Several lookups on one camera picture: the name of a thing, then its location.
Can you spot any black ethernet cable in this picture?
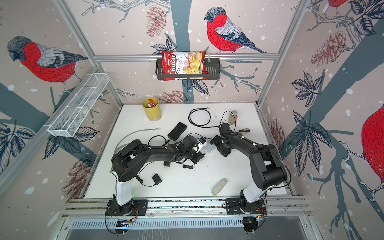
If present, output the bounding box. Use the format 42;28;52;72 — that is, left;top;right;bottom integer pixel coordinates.
188;107;224;129

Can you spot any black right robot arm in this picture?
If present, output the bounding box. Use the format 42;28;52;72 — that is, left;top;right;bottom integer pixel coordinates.
211;123;288;206

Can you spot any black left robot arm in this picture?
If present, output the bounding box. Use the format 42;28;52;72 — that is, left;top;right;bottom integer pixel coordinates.
111;136;207;206

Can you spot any black ribbed power brick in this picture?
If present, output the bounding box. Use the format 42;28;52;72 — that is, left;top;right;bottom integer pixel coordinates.
168;122;187;142

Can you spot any black yellow flathead screwdriver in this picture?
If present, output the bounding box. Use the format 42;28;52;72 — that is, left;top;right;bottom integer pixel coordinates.
238;129;251;133

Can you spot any beige power strip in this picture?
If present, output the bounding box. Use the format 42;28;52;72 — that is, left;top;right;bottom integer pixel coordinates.
211;178;228;196

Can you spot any yellow pen cup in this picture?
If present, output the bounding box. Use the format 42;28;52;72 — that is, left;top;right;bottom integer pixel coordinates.
142;97;162;122

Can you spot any red cassava chips bag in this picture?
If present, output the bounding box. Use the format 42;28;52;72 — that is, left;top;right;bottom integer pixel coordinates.
162;51;207;75

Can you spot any black wall plug adapter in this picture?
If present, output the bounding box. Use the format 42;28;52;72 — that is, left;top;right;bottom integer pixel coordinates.
152;174;162;186

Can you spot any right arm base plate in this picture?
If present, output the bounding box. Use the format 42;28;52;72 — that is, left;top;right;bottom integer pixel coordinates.
223;197;267;215

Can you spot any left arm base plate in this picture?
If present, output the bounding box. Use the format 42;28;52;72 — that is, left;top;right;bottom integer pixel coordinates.
105;198;149;217

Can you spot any black wire wall basket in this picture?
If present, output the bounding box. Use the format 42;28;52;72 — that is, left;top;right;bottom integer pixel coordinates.
155;58;221;81

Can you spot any white mesh wall shelf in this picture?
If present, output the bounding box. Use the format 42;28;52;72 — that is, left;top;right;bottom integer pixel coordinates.
48;73;110;137

